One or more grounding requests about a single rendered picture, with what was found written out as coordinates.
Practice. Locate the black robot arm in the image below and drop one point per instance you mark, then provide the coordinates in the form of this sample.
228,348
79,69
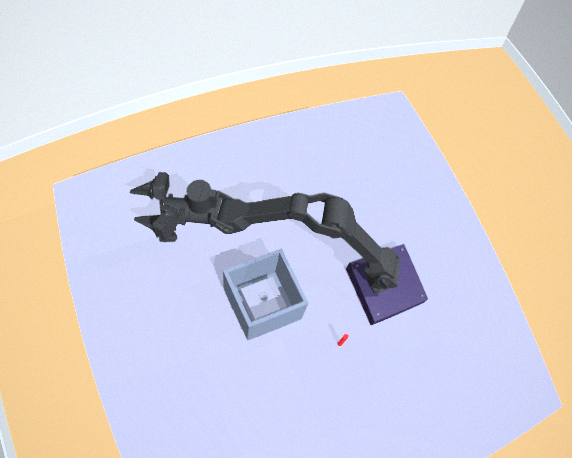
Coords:
235,215

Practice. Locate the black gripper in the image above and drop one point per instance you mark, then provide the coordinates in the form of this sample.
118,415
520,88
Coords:
158,189

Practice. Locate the red peg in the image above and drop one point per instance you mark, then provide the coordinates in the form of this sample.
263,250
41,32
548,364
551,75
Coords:
343,339

